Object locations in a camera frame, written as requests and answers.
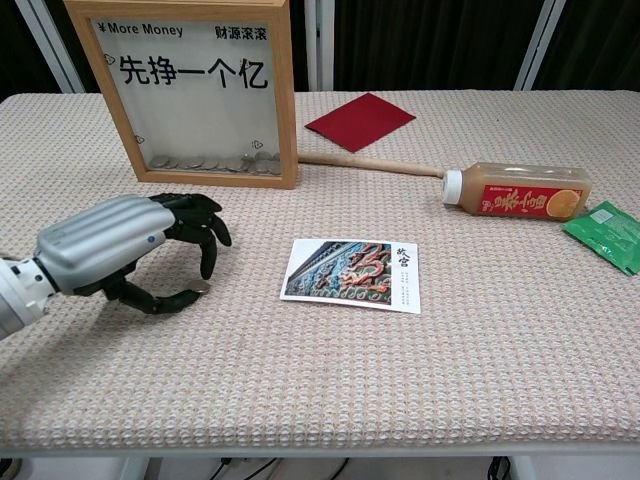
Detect black and silver left hand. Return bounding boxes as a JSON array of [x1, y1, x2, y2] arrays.
[[33, 192, 234, 316]]

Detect pile of silver coins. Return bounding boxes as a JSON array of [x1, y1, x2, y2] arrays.
[[149, 151, 282, 176]]

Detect wooden frame money box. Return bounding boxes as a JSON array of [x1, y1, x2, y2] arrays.
[[63, 0, 300, 191]]

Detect beige woven tablecloth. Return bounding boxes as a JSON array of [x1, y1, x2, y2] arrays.
[[0, 89, 640, 451]]

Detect wooden stick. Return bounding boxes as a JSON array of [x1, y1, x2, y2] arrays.
[[297, 152, 446, 180]]

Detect red envelope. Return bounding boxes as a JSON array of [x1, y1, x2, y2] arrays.
[[303, 92, 417, 154]]

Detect juice bottle with red label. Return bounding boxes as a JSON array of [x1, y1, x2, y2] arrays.
[[440, 161, 593, 218]]

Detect green foil packet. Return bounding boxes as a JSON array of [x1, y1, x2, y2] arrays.
[[561, 200, 640, 277]]

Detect white metal frame post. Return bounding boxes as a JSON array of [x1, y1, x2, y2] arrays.
[[303, 0, 335, 93], [514, 0, 559, 92], [14, 0, 87, 94]]

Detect dragon wall postcard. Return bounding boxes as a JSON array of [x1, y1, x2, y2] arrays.
[[279, 238, 422, 315]]

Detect black cable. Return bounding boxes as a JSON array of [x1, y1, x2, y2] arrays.
[[487, 455, 512, 480], [207, 457, 282, 480], [323, 457, 352, 480]]

